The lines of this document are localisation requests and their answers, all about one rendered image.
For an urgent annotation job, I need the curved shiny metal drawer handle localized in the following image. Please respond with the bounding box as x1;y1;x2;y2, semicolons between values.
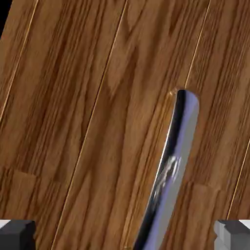
133;89;200;250

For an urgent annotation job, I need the brown wooden drawer front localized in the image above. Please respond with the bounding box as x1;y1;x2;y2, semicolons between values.
0;0;250;250

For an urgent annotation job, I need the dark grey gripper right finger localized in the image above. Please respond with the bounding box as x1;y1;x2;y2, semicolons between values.
213;219;250;250

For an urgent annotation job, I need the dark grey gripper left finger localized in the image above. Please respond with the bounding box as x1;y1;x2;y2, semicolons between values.
0;219;37;250

